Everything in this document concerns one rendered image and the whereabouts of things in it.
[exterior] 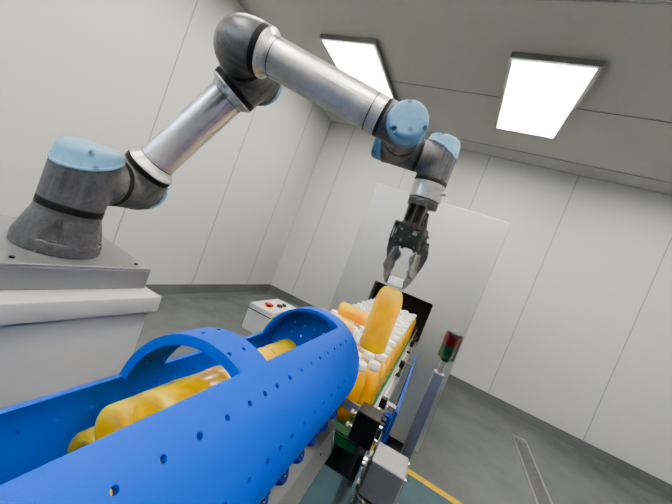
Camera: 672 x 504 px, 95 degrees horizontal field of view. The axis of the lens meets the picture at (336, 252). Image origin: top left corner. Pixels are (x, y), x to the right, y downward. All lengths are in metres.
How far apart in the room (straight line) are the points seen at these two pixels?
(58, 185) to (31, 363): 0.33
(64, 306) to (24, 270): 0.09
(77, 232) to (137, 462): 0.56
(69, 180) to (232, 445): 0.59
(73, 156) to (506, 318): 4.87
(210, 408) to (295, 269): 5.36
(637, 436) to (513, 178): 3.54
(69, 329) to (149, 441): 0.48
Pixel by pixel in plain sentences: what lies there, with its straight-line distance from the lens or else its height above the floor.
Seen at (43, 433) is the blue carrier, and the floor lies 1.06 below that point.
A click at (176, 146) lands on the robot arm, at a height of 1.50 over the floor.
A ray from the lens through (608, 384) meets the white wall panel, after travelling 5.41.
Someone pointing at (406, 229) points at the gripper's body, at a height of 1.51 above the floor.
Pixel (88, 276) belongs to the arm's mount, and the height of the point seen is 1.18.
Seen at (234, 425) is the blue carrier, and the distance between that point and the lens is 0.42.
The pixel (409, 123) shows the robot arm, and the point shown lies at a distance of 0.60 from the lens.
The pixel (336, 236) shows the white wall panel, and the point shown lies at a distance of 5.43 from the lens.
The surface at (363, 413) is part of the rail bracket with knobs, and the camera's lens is 0.98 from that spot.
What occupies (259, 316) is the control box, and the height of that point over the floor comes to 1.07.
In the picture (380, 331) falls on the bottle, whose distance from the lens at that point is 0.77.
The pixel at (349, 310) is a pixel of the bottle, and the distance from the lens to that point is 1.47.
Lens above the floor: 1.44
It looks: 3 degrees down
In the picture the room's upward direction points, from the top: 21 degrees clockwise
